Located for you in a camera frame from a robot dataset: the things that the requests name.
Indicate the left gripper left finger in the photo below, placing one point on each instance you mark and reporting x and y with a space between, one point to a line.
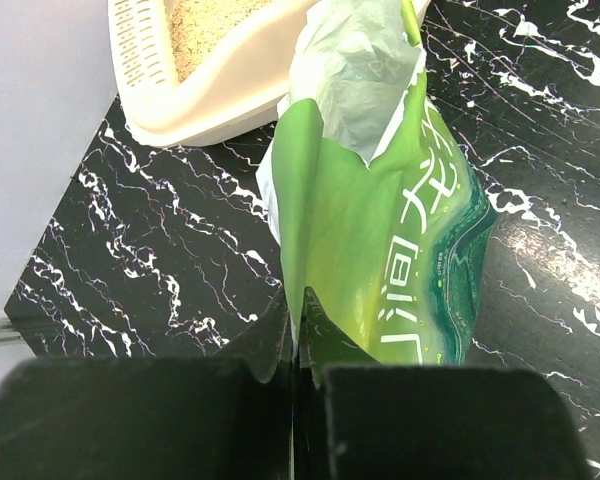
225 416

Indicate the green litter bag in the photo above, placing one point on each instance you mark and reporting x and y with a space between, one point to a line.
372 202

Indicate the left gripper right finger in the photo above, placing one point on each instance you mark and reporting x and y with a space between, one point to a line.
359 419

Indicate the beige litter box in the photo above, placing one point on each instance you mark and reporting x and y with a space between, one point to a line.
198 73

